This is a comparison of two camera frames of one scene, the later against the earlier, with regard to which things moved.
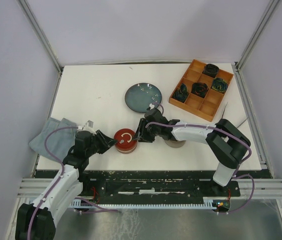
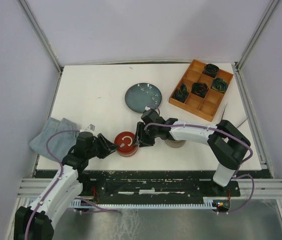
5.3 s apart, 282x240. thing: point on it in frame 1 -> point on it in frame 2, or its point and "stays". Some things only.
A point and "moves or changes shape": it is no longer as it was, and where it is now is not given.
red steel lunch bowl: (126, 152) moves or changes shape
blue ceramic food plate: (139, 96) stays
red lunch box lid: (124, 137) moves or changes shape
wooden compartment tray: (200, 90) stays
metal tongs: (224, 112) stays
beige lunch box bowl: (174, 144) stays
